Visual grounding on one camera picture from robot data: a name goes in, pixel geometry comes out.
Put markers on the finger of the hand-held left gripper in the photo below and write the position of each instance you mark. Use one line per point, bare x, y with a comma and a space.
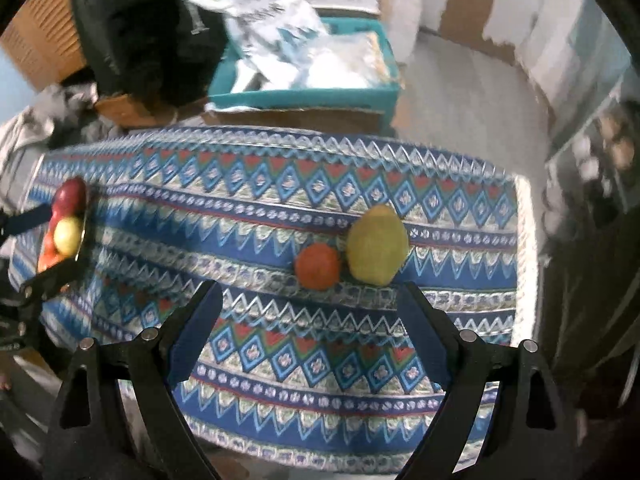
50, 277
30, 220

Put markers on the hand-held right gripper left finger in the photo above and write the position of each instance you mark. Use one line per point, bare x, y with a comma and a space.
195, 330

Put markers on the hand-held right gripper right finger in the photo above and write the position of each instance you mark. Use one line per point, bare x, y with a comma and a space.
422, 340

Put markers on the dark glass plate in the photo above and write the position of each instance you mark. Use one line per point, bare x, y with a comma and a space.
80, 256

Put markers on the small yellow fruit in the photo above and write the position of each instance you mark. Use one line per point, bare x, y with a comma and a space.
67, 235

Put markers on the red apple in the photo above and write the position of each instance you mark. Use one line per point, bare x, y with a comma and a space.
72, 195

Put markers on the yellow-green apple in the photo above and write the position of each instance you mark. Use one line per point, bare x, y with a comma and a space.
377, 245

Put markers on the small red-orange tangerine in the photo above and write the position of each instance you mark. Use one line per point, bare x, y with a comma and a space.
317, 266

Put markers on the grey hoodie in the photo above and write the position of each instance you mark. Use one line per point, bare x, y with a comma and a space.
30, 135

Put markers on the brown wooden board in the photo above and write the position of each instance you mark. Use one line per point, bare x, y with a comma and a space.
130, 110

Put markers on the blue patterned tablecloth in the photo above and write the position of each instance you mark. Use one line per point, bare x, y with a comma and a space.
300, 185

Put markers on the wooden cabinet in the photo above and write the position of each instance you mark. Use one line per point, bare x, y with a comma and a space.
40, 35

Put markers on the black bag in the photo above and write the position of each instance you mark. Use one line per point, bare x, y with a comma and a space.
135, 35

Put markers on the shoe rack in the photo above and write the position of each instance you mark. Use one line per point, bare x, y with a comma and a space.
595, 160

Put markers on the teal plastic bin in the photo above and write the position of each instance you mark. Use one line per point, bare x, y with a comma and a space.
310, 97

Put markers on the white plastic bag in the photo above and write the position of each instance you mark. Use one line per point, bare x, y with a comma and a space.
345, 60

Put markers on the large silver printed bag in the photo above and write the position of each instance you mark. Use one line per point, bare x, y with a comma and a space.
260, 5

